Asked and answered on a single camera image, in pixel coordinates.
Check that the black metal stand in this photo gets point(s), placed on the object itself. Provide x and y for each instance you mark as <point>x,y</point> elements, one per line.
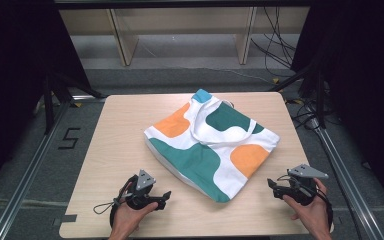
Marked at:
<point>50,106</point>
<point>319,100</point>

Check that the aluminium floor rail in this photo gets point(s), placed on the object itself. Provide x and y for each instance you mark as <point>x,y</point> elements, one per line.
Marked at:
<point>30,173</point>
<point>343,173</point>

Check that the white green orange tote bag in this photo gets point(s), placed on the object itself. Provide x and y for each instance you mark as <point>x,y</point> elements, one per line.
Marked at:
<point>196,156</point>

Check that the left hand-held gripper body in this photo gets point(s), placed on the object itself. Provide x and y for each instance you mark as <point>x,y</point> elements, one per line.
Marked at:
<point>144,181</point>

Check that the light wooden bench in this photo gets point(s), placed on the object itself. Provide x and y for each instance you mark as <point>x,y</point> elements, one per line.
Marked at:
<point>126,36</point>

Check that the grey tape strip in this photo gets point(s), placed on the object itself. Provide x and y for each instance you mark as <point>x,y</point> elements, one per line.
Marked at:
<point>67,219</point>

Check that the black curtain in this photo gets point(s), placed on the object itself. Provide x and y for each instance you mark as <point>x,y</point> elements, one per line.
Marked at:
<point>10,83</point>
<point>363,83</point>

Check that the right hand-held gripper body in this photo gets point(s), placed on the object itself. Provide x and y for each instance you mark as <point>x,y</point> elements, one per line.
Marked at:
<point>305,172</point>

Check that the person's left hand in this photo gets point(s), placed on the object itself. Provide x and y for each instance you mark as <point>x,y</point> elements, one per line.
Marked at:
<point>125,218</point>

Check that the person's right hand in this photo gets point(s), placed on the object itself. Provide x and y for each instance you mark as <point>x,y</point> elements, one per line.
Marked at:
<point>313,215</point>

